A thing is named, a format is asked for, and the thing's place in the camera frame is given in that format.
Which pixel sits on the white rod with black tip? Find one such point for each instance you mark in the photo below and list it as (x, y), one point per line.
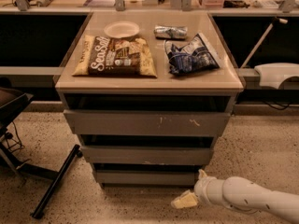
(262, 38)

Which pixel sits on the grey drawer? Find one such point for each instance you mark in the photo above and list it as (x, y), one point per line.
(146, 155)
(147, 123)
(146, 178)

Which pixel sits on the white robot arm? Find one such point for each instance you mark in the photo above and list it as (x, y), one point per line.
(241, 195)

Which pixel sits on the grey bottom drawer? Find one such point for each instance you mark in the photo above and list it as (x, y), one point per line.
(146, 178)

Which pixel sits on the grey drawer cabinet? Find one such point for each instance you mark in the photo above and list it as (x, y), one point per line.
(210, 91)

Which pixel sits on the crushed silver can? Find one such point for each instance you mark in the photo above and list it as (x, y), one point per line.
(170, 32)

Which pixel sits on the grey top drawer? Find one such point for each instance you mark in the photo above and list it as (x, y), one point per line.
(147, 123)

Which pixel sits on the brown sea salt chip bag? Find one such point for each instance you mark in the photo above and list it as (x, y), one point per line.
(104, 56)

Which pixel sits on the blue crumpled chip bag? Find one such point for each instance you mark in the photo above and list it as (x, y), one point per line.
(191, 58)

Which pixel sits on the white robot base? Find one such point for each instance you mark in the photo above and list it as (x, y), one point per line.
(274, 74)

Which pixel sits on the grey middle drawer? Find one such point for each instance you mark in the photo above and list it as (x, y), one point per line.
(146, 155)

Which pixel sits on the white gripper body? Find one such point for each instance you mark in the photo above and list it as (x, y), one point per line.
(204, 187)

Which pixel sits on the white paper plate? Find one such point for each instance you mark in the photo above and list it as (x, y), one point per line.
(121, 29)

